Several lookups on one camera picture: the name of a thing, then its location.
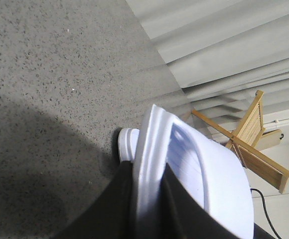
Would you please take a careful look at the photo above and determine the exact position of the light blue slipper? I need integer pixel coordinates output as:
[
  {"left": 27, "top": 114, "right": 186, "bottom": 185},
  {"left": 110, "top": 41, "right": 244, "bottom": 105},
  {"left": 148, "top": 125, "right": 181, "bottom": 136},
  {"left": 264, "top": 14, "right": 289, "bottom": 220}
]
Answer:
[
  {"left": 118, "top": 128, "right": 140, "bottom": 163},
  {"left": 132, "top": 105, "right": 254, "bottom": 239}
]

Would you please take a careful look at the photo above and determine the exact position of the beige board with hook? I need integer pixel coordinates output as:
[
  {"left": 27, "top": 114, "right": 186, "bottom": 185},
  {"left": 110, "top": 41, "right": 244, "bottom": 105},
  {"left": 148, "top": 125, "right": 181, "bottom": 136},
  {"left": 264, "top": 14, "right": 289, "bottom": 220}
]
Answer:
[{"left": 255, "top": 129, "right": 284, "bottom": 151}]

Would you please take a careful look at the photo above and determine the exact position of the grey-white curtain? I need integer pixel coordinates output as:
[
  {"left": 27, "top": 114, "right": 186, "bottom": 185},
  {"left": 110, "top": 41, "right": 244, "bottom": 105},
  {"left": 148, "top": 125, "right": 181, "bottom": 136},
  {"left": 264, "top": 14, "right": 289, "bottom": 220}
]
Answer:
[{"left": 128, "top": 0, "right": 289, "bottom": 130}]

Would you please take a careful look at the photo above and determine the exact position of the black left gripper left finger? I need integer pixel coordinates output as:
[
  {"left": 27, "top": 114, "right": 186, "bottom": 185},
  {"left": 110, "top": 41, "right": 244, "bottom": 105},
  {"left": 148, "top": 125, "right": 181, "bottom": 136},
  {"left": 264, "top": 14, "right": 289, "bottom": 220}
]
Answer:
[{"left": 54, "top": 161, "right": 133, "bottom": 239}]

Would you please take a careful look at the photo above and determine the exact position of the wooden folding rack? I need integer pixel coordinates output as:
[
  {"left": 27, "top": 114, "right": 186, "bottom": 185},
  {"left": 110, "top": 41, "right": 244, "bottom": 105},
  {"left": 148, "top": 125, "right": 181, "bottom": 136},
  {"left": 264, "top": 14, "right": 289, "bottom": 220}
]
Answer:
[{"left": 191, "top": 90, "right": 289, "bottom": 194}]

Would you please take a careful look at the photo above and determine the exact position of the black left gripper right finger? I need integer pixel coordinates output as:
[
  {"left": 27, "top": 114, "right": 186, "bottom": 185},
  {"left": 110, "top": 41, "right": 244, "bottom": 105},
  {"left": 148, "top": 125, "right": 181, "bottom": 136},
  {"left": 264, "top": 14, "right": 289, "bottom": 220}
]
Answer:
[{"left": 160, "top": 165, "right": 236, "bottom": 239}]

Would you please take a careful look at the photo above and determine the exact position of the black cable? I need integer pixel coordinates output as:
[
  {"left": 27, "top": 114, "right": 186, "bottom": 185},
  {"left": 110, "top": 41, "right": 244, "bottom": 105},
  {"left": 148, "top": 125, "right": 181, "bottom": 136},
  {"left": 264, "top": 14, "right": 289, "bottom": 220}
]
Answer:
[{"left": 249, "top": 188, "right": 282, "bottom": 239}]

